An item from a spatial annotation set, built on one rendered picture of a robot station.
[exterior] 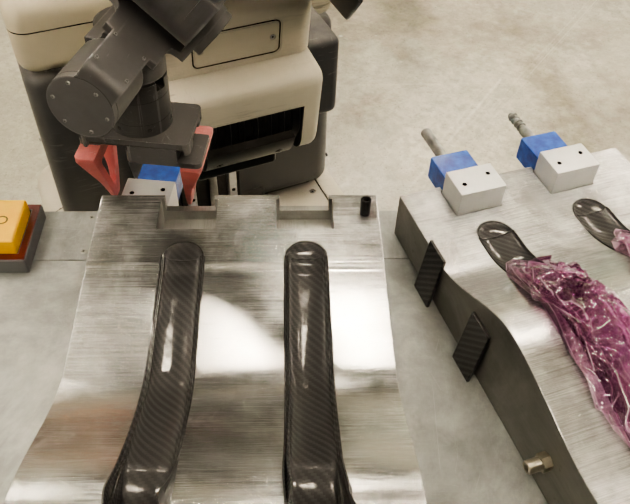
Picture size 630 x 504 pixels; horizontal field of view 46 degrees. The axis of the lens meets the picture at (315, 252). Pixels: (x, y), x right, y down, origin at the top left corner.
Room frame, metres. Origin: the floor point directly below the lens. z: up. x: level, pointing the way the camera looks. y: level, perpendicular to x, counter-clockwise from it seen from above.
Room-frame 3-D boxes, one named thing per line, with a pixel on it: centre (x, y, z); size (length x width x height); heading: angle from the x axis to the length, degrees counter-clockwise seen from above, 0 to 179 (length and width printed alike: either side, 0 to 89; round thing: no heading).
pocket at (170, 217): (0.49, 0.12, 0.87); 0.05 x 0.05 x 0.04; 3
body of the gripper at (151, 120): (0.56, 0.17, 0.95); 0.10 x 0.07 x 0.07; 87
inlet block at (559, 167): (0.64, -0.24, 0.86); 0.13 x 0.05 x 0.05; 20
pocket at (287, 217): (0.49, 0.01, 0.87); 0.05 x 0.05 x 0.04; 3
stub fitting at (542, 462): (0.27, -0.18, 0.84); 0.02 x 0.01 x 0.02; 110
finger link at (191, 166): (0.56, 0.14, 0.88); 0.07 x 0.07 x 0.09; 87
